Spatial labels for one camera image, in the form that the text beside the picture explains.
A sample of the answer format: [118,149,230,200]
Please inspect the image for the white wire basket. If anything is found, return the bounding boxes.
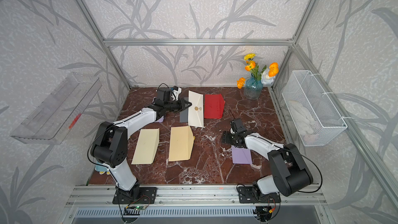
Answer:
[282,70,347,147]

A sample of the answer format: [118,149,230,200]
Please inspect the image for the left green circuit board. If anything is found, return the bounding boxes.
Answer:
[125,205,148,211]

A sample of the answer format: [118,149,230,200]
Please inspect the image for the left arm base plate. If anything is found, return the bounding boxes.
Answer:
[113,187,157,204]

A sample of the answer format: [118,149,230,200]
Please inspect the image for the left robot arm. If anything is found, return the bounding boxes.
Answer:
[87,85,192,199]

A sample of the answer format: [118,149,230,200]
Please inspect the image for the pale yellow envelope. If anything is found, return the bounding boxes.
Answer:
[131,129,160,165]

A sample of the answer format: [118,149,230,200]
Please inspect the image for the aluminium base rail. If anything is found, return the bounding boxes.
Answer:
[65,184,327,207]

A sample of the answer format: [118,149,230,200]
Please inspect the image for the blue glass vase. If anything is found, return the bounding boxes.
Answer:
[244,77,263,100]

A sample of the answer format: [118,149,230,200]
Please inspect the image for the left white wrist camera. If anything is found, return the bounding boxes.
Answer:
[171,86,182,101]

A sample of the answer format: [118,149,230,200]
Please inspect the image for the white cloth in basket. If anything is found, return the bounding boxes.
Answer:
[288,101,318,144]

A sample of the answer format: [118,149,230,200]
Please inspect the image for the grey envelope with gold seal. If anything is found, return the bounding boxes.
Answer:
[179,109,188,123]

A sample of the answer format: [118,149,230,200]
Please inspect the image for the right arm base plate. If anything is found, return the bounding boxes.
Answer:
[236,185,281,204]

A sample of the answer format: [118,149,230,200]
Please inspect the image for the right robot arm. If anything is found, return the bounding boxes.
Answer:
[222,118,314,201]

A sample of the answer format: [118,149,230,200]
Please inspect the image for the cream white envelope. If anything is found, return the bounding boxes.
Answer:
[188,91,204,128]

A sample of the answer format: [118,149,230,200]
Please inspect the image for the tan kraft envelope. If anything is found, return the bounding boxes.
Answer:
[168,126,195,162]

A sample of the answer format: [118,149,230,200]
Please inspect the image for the red envelope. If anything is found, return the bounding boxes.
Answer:
[204,94,225,119]

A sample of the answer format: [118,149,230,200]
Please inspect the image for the clear acrylic wall shelf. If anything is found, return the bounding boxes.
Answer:
[10,73,102,145]

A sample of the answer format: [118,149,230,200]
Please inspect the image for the lilac envelope with gold seal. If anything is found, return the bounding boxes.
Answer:
[156,116,164,123]

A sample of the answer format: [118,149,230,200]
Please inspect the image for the orange and yellow flowers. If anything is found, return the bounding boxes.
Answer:
[236,54,279,89]

